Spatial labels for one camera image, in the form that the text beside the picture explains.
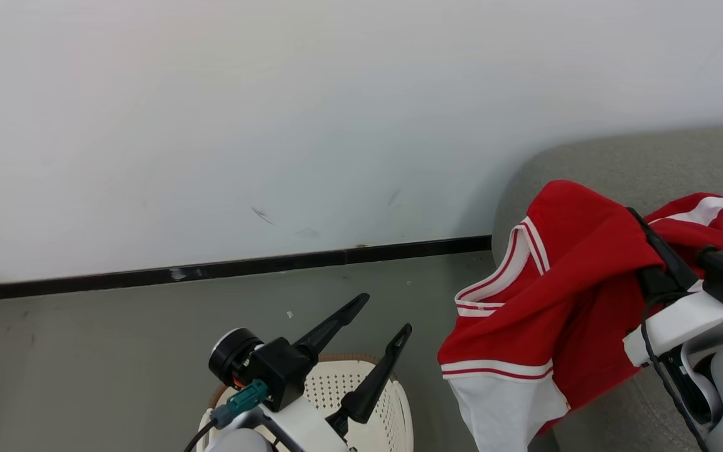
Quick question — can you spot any black wall baseboard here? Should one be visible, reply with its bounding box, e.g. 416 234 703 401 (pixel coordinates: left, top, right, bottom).
0 235 493 304

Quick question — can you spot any red and white garment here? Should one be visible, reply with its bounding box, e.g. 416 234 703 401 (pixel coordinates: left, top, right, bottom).
437 180 723 452

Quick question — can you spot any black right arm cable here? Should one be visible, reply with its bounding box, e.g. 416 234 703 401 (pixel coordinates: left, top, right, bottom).
640 292 711 452

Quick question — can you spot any black cable with teal plug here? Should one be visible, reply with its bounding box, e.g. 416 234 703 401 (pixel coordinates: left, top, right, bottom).
183 379 270 452

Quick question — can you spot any grey fabric sofa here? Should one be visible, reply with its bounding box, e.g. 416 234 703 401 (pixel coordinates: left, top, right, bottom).
490 122 723 452

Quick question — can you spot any cream perforated laundry basket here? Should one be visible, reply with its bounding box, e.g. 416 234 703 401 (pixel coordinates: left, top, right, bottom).
197 353 414 452

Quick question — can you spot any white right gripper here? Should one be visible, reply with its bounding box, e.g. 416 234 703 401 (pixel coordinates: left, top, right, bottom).
623 207 723 369

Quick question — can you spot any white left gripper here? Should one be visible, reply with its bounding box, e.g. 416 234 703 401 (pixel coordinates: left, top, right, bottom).
208 293 413 452

